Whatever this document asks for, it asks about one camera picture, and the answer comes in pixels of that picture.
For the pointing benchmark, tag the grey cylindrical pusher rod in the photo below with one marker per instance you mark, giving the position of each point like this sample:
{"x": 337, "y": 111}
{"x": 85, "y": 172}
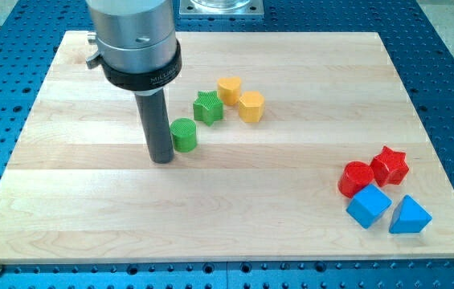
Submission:
{"x": 154, "y": 120}

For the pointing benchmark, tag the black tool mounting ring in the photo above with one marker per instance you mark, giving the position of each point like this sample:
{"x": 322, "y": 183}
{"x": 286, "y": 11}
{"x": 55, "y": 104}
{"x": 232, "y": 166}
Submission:
{"x": 147, "y": 80}

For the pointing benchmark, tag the green cylinder block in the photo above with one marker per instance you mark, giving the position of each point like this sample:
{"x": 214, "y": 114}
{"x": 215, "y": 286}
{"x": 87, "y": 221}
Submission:
{"x": 183, "y": 131}

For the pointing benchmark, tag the green star block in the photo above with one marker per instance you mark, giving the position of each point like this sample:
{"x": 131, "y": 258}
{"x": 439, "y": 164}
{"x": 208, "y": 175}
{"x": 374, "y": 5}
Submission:
{"x": 208, "y": 107}

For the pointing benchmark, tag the red star block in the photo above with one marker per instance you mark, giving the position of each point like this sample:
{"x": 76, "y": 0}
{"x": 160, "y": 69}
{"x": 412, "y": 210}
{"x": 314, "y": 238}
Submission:
{"x": 389, "y": 167}

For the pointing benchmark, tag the yellow heart block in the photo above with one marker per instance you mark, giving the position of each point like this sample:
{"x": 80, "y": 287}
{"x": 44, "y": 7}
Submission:
{"x": 229, "y": 89}

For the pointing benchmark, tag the yellow hexagon block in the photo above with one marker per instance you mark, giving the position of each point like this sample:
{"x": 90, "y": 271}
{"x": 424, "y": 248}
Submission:
{"x": 251, "y": 106}

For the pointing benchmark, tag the light wooden board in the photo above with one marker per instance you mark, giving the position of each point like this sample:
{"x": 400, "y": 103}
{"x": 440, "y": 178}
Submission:
{"x": 80, "y": 186}

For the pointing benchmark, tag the red cylinder block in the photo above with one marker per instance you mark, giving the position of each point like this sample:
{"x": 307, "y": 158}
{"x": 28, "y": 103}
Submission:
{"x": 355, "y": 176}

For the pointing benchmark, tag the blue cube block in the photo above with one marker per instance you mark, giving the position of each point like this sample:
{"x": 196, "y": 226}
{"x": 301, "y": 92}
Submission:
{"x": 368, "y": 206}

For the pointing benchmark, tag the blue triangle block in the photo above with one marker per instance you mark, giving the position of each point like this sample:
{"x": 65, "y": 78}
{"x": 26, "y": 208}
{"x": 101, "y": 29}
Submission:
{"x": 409, "y": 217}

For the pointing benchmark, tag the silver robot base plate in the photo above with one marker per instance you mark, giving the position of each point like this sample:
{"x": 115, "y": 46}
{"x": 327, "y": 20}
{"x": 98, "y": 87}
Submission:
{"x": 211, "y": 8}

